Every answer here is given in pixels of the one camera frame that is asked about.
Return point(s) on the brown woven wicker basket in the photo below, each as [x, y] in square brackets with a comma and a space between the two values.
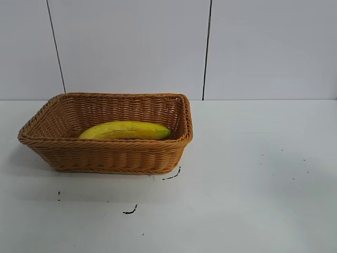
[110, 155]

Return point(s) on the yellow banana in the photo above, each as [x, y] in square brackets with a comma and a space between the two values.
[126, 130]

